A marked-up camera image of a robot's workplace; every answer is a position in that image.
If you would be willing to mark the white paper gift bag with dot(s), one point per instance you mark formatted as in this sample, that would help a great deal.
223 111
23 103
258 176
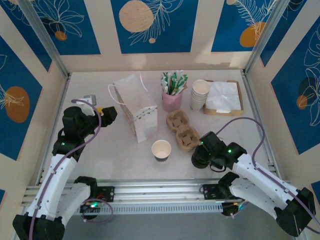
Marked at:
140 105

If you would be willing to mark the white paper napkin stack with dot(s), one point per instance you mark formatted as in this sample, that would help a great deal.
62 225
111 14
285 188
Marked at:
225 96

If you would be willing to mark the paper coffee cup dark sleeve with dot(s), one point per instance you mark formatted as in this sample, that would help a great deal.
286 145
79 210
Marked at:
161 150

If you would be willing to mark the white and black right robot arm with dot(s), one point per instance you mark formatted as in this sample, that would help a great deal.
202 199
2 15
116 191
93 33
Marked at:
260 177

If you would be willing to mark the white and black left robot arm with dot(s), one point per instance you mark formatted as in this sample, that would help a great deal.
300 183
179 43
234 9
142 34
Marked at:
57 175

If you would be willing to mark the brown cardboard napkin tray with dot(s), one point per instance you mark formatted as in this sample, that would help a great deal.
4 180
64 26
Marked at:
222 113

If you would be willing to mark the brown cardboard cup carrier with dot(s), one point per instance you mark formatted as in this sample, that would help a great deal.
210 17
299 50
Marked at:
183 135

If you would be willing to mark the white paper cup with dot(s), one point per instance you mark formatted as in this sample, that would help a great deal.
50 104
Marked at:
197 107
201 86
197 103
198 100
198 97

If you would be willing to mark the black control board green light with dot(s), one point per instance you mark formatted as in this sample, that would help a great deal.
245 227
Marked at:
231 210
91 206

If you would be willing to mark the pink straw holder cup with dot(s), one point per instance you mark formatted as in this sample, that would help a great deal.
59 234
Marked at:
172 103

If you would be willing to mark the green white wrapped straw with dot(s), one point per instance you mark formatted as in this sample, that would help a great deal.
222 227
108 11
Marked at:
178 80
183 81
165 82
172 82

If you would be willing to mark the aluminium table side rail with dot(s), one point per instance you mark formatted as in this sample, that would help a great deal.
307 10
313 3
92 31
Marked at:
250 95
65 80

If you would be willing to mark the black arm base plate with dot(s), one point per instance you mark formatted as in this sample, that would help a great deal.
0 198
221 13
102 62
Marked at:
108 193
210 192

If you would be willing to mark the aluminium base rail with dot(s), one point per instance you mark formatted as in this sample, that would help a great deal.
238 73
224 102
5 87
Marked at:
162 191

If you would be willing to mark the aluminium frame post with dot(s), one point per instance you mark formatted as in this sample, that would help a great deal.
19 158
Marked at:
265 37
42 37

